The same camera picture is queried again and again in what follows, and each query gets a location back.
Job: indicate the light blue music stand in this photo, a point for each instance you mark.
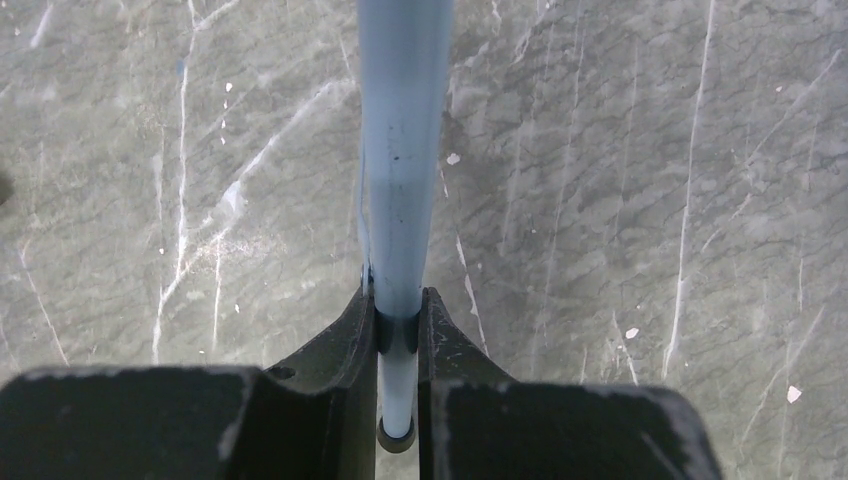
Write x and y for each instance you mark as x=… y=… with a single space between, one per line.
x=404 y=54

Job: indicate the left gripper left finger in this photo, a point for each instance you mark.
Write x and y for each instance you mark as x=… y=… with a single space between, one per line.
x=309 y=416

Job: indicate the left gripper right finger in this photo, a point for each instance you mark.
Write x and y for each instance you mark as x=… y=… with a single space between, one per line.
x=478 y=422

